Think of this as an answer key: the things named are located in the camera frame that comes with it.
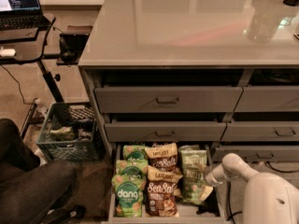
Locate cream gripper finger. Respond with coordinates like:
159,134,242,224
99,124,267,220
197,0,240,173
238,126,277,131
195,163,206,173
199,185,213,202

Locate green kettle chip bag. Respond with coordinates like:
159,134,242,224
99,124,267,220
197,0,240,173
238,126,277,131
181,167,206,205
178,145,207,167

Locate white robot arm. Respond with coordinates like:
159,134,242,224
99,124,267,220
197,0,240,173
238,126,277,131
203,153,299,224

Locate open bottom grey drawer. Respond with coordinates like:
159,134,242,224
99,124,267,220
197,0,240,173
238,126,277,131
108,142,225,224

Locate rear sea salt chip bag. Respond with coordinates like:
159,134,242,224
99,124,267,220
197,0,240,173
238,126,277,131
145,143,180,174

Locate sea salt chip bag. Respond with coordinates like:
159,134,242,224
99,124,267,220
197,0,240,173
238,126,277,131
146,166,182,217
145,143,180,174

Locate front sea salt chip bag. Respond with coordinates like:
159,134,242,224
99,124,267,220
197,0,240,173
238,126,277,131
146,166,182,217

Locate middle green dang bag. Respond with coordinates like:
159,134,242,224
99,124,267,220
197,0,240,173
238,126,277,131
116,160,148,178

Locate green dang bag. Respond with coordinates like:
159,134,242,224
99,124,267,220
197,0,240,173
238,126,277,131
116,160,148,178
112,175,146,217
122,145,147,161

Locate rear green dang bag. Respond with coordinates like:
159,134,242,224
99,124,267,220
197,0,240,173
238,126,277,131
122,145,147,161

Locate front green dang bag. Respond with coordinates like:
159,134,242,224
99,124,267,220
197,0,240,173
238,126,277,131
112,175,146,217

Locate grey drawer cabinet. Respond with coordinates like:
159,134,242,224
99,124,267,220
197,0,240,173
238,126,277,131
79,0,299,161

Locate green plastic crate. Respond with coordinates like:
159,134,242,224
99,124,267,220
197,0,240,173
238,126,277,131
36,102,99,162

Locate person's dark trouser legs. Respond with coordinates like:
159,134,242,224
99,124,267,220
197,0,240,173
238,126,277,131
0,119,77,224

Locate black box on floor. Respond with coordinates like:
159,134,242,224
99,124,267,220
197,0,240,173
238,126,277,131
57,25,93,65

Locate black laptop stand table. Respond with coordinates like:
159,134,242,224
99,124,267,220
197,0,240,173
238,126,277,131
0,13,64,102

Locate white small device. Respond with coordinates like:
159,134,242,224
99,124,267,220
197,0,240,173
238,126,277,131
0,49,16,57

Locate open laptop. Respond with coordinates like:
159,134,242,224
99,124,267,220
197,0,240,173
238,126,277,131
0,0,45,31

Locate black power cable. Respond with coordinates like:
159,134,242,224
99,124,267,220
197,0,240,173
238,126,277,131
225,161,299,222

